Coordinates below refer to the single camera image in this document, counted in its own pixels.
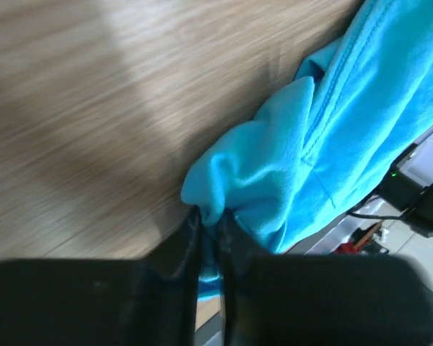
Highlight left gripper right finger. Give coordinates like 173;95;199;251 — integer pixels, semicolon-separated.
216;211;433;345

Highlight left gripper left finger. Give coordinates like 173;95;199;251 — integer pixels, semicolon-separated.
0;208;202;345

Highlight cyan t shirt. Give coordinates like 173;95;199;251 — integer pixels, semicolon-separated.
180;0;433;303

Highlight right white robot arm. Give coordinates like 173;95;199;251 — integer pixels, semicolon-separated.
346;143;433;238

